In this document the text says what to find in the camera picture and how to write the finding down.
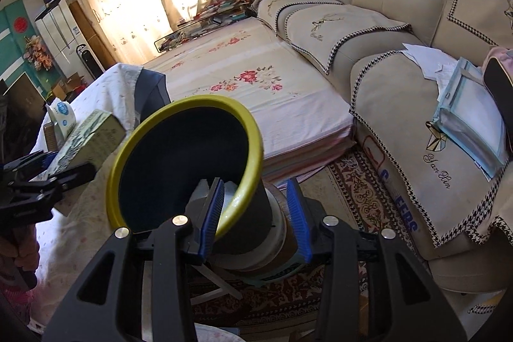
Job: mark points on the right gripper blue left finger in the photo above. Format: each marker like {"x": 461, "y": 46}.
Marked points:
{"x": 209, "y": 218}

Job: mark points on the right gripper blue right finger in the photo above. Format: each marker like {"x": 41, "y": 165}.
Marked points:
{"x": 299, "y": 219}

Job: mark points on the green white tea box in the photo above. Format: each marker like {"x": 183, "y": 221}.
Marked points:
{"x": 93, "y": 141}

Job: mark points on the white blue paper bowl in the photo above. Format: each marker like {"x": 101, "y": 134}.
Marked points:
{"x": 63, "y": 120}

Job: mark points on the yellow rimmed trash bin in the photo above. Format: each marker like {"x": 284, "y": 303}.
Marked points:
{"x": 163, "y": 162}

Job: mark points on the person left hand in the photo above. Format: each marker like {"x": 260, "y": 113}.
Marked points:
{"x": 19, "y": 257}

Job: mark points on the patterned red rug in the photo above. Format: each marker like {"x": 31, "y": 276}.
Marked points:
{"x": 348, "y": 187}

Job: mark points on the floral floor mattress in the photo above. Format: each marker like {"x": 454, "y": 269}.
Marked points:
{"x": 305, "y": 124}

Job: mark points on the artificial flower decoration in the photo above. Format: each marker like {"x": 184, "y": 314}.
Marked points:
{"x": 37, "y": 54}

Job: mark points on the white paper sheets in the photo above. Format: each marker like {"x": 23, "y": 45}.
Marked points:
{"x": 435, "y": 64}

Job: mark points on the pile of books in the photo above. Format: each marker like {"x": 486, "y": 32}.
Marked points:
{"x": 210, "y": 19}

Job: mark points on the beige sofa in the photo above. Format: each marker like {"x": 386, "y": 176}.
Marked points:
{"x": 460, "y": 220}

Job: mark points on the pink black bag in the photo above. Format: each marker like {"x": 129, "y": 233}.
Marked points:
{"x": 497, "y": 77}

